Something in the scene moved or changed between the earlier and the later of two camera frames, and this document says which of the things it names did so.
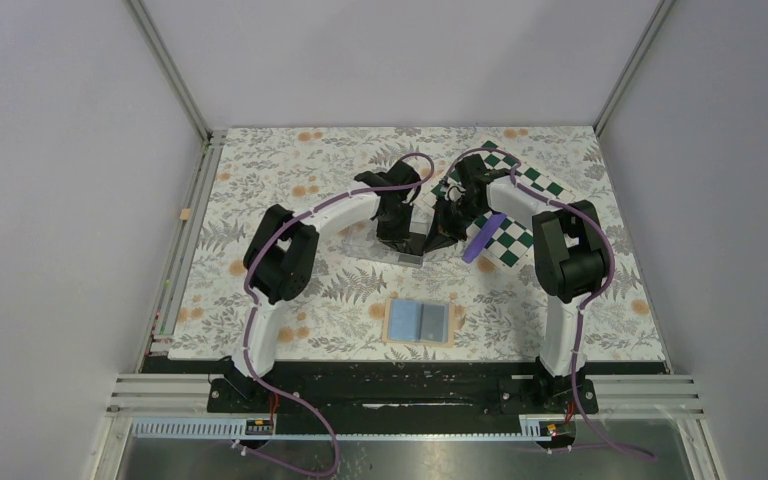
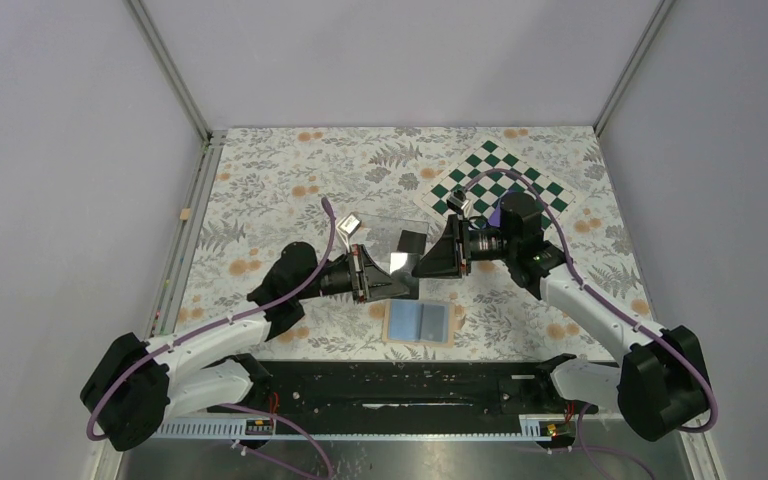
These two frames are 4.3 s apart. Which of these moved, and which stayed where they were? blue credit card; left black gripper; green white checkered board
Moved: left black gripper
Stayed: green white checkered board; blue credit card
